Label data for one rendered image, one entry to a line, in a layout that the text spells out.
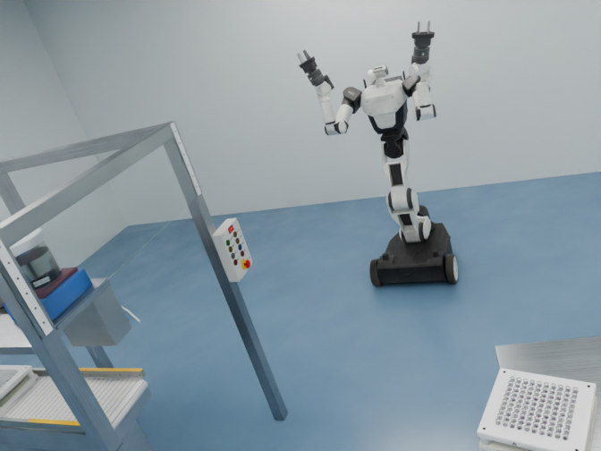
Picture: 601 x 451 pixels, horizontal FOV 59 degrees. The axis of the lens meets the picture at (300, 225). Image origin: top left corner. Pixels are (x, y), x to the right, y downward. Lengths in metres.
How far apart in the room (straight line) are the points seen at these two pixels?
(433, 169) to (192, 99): 2.54
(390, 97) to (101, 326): 2.22
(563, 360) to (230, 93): 4.35
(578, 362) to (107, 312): 1.55
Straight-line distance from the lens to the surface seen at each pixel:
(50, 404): 2.41
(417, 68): 3.18
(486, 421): 1.55
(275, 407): 3.06
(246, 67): 5.34
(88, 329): 2.12
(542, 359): 1.82
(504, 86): 4.84
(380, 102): 3.46
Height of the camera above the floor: 2.09
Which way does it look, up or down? 24 degrees down
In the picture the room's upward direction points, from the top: 18 degrees counter-clockwise
